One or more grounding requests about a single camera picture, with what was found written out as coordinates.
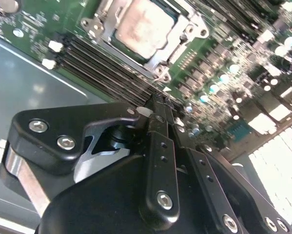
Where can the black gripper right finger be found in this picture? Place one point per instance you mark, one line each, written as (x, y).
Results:
(216, 195)

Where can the metal socket cover frame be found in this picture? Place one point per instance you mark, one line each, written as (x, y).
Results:
(169, 50)

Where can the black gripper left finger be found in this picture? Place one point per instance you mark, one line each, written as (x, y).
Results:
(50, 129)

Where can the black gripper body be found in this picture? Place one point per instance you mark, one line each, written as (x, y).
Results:
(99, 207)

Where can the silver CPU plate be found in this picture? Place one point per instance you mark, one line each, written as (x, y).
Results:
(145, 26)

